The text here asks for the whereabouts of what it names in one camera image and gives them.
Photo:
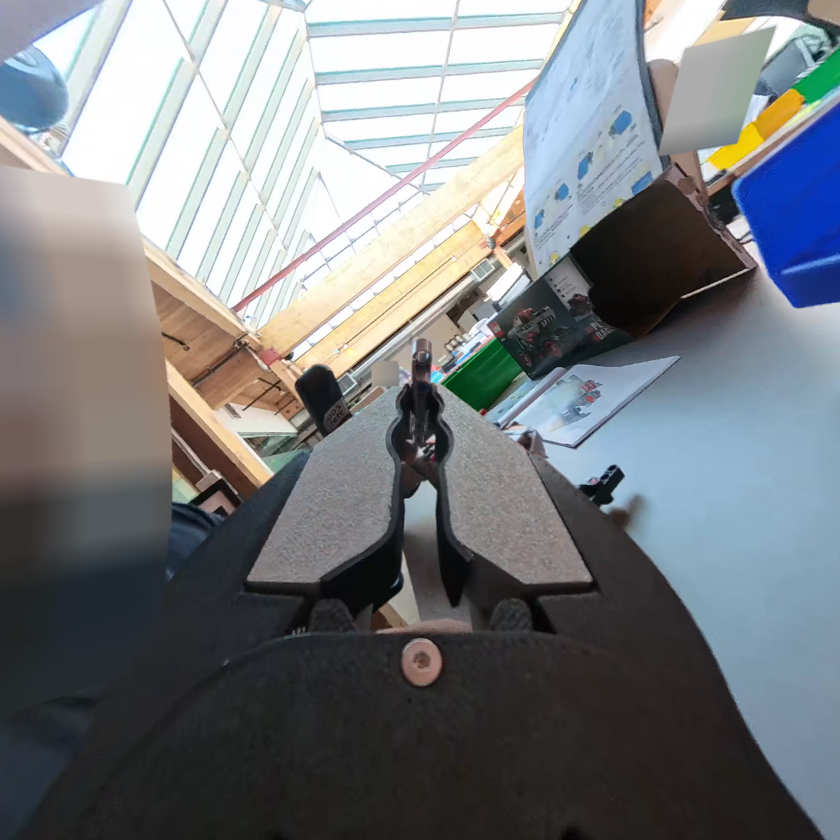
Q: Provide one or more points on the white wall air conditioner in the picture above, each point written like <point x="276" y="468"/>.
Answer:
<point x="484" y="269"/>

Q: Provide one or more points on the red grey lego truck model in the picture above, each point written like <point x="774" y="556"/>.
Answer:
<point x="600" y="482"/>

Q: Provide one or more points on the brown cardboard box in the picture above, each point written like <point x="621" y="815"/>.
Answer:
<point x="656" y="262"/>

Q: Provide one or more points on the lego instruction booklet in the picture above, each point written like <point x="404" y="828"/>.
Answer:
<point x="604" y="394"/>

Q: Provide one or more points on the white printed instruction sheet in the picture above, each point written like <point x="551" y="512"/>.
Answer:
<point x="590" y="131"/>

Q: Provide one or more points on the yellow plastic bin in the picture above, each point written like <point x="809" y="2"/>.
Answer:
<point x="735" y="148"/>
<point x="781" y="111"/>

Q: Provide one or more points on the blue plastic bin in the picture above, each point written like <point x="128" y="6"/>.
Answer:
<point x="794" y="210"/>

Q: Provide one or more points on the dark lego set box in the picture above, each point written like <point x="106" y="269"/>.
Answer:
<point x="551" y="328"/>

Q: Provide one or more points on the dark grey lego connector piece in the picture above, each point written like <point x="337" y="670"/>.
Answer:
<point x="421" y="374"/>

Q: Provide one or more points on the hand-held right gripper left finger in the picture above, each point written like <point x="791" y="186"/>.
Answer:
<point x="328" y="518"/>

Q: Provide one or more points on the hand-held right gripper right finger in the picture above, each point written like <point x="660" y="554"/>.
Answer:
<point x="512" y="518"/>

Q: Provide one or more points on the dark round pendant lamp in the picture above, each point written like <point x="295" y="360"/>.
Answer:
<point x="29" y="92"/>

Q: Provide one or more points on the red ceiling pipe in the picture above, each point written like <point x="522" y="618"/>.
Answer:
<point x="394" y="189"/>

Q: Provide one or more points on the green plastic bin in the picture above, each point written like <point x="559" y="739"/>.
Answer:
<point x="482" y="374"/>
<point x="820" y="82"/>

